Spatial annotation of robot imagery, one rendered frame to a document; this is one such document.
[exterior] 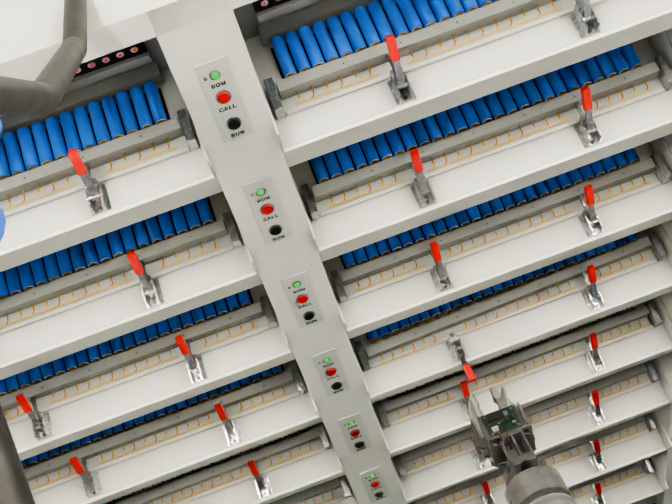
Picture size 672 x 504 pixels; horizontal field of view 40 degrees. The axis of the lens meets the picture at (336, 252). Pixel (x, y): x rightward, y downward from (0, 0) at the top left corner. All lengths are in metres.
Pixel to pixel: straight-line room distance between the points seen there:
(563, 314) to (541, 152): 0.40
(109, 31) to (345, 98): 0.34
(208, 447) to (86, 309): 0.41
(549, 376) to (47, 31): 1.19
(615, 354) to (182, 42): 1.15
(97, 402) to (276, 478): 0.45
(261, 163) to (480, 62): 0.33
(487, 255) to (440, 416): 0.43
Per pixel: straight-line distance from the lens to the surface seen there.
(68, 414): 1.61
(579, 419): 2.09
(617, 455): 2.28
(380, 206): 1.41
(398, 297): 1.55
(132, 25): 1.11
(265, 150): 1.24
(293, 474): 1.88
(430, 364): 1.71
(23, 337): 1.47
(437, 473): 2.05
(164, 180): 1.27
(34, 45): 1.13
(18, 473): 0.40
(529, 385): 1.90
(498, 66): 1.30
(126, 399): 1.59
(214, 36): 1.13
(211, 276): 1.40
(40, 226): 1.30
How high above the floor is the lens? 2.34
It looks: 46 degrees down
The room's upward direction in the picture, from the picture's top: 18 degrees counter-clockwise
